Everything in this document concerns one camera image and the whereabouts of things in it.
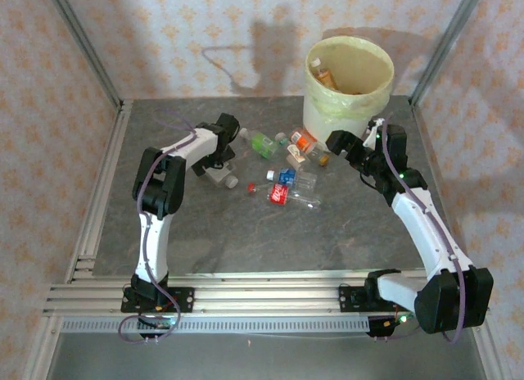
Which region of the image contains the orange label bottle amber cap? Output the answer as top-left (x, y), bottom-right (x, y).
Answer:
top-left (289, 128), bottom-right (331, 166)

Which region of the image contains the aluminium frame post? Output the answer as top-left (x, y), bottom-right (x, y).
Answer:
top-left (410, 0), bottom-right (488, 106)
top-left (43, 0), bottom-right (124, 113)

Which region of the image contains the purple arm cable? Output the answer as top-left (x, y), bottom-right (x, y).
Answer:
top-left (117, 109), bottom-right (197, 345)
top-left (380, 115), bottom-right (468, 344)

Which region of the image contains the clear cola bottle red cap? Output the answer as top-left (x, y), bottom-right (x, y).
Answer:
top-left (246, 182), bottom-right (323, 211)

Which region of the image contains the clear bottle green label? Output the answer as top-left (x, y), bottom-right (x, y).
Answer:
top-left (239, 127), bottom-right (280, 160)

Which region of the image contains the perforated metal cable tray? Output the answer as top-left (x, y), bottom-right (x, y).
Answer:
top-left (60, 317), bottom-right (372, 335)

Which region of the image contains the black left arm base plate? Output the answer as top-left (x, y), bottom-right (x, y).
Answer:
top-left (121, 287), bottom-right (196, 314)

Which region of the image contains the clear square bottle white label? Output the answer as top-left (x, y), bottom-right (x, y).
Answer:
top-left (204, 166), bottom-right (239, 189)

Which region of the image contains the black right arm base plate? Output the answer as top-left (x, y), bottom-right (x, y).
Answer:
top-left (338, 284), bottom-right (377, 314)

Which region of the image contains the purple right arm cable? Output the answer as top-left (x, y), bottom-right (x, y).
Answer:
top-left (380, 115), bottom-right (468, 344)

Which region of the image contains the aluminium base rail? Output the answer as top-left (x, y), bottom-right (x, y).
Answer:
top-left (43, 271), bottom-right (490, 318)

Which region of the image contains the clear bottle blue label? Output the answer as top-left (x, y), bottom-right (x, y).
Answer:
top-left (265, 169), bottom-right (319, 191)

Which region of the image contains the gold and red label bottle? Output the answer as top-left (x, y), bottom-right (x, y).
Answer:
top-left (309, 57), bottom-right (340, 91)

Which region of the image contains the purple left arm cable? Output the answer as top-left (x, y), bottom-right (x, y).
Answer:
top-left (117, 109), bottom-right (197, 345)

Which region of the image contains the pale yellow bin liner bag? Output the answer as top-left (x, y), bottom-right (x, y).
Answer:
top-left (302, 35), bottom-right (396, 119)

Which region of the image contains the cream plastic waste bin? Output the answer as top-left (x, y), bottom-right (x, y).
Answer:
top-left (302, 35), bottom-right (396, 143)

